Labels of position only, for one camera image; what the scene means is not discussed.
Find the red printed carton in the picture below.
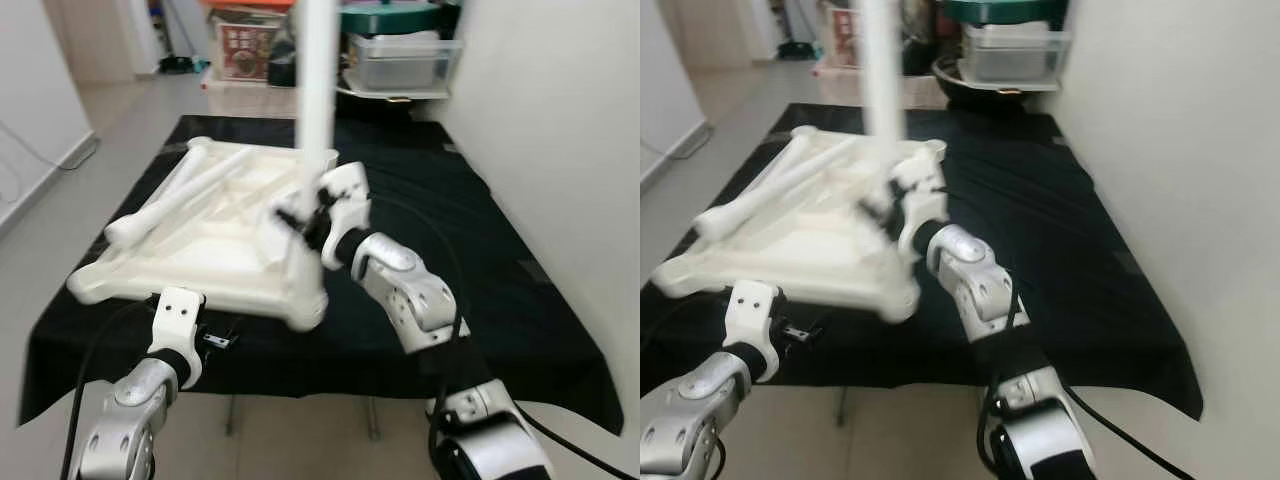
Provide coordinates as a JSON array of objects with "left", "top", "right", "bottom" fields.
[
  {"left": 218, "top": 22, "right": 281, "bottom": 83},
  {"left": 828, "top": 5, "right": 866, "bottom": 69}
]

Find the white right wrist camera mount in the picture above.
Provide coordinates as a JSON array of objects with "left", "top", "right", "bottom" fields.
[
  {"left": 893, "top": 165, "right": 949, "bottom": 236},
  {"left": 318, "top": 162, "right": 374, "bottom": 246}
]

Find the black wok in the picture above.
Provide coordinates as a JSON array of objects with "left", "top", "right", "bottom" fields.
[
  {"left": 335, "top": 85, "right": 446, "bottom": 121},
  {"left": 930, "top": 55, "right": 1051, "bottom": 111}
]

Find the orange lidded storage bin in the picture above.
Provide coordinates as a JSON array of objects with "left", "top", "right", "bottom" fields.
[
  {"left": 200, "top": 0, "right": 299, "bottom": 86},
  {"left": 815, "top": 0, "right": 869, "bottom": 71}
]

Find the black tablecloth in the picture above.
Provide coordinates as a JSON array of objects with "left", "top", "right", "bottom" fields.
[
  {"left": 15, "top": 112, "right": 626, "bottom": 436},
  {"left": 640, "top": 100, "right": 1206, "bottom": 421}
]

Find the clear plastic storage box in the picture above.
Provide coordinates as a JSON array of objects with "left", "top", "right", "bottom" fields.
[
  {"left": 345, "top": 32, "right": 466, "bottom": 93},
  {"left": 965, "top": 22, "right": 1073, "bottom": 86}
]

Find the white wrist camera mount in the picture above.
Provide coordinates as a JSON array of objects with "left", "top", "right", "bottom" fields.
[
  {"left": 318, "top": 162, "right": 374, "bottom": 246},
  {"left": 893, "top": 165, "right": 949, "bottom": 236},
  {"left": 728, "top": 280, "right": 783, "bottom": 376},
  {"left": 147, "top": 287, "right": 209, "bottom": 389}
]

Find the white plastic children table top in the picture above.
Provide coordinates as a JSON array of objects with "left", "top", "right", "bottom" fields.
[
  {"left": 65, "top": 137, "right": 346, "bottom": 333},
  {"left": 652, "top": 130, "right": 949, "bottom": 323}
]

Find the green pot lid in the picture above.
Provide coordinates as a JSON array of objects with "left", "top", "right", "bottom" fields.
[
  {"left": 338, "top": 0, "right": 446, "bottom": 36},
  {"left": 945, "top": 0, "right": 1066, "bottom": 26}
]

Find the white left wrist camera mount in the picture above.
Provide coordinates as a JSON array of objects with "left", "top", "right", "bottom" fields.
[
  {"left": 147, "top": 287, "right": 209, "bottom": 389},
  {"left": 728, "top": 280, "right": 783, "bottom": 376}
]

